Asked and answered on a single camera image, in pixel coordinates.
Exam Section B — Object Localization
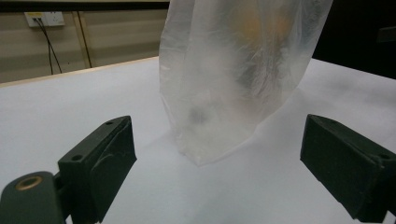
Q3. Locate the translucent white plastic bag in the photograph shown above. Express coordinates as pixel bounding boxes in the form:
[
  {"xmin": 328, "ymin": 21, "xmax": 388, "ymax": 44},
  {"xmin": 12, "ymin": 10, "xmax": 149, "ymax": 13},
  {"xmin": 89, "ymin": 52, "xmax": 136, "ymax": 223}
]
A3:
[{"xmin": 158, "ymin": 0, "xmax": 334, "ymax": 167}]

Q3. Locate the white wall socket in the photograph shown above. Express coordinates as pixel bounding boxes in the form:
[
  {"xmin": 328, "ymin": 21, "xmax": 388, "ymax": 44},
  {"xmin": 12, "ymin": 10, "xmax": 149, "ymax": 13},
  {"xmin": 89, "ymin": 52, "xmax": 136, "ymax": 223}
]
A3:
[{"xmin": 23, "ymin": 11, "xmax": 65, "ymax": 28}]

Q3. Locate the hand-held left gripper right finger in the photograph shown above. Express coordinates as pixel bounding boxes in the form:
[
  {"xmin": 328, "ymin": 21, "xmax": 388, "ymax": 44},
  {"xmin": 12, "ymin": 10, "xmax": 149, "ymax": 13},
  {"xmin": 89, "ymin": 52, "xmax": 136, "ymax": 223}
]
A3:
[{"xmin": 300, "ymin": 113, "xmax": 396, "ymax": 224}]

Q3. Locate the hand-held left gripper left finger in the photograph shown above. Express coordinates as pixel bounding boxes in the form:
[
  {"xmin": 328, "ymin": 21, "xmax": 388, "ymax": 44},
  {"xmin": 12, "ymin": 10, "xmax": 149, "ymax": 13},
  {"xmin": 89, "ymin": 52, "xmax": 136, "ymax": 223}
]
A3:
[{"xmin": 57, "ymin": 115, "xmax": 138, "ymax": 224}]

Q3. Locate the black power cable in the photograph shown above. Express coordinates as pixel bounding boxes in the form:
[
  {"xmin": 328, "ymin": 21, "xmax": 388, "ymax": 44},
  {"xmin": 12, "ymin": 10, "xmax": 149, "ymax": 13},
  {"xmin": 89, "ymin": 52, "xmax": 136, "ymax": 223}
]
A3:
[
  {"xmin": 47, "ymin": 40, "xmax": 54, "ymax": 76},
  {"xmin": 33, "ymin": 18, "xmax": 64, "ymax": 75}
]

